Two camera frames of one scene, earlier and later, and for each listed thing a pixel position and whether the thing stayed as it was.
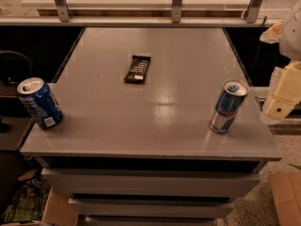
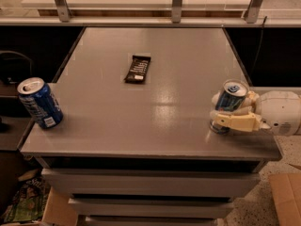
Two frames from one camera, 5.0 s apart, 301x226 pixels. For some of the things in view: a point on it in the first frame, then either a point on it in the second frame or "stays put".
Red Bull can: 228,104 stays put
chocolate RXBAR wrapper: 138,70 stays put
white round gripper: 293,35 to 278,111
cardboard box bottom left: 58,211 stays put
